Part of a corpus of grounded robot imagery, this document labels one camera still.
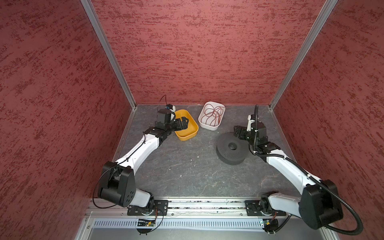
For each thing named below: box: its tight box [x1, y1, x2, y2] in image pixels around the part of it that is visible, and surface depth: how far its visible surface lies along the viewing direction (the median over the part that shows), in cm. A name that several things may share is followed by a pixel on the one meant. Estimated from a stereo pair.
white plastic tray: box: [198, 101, 226, 131], surface depth 116 cm
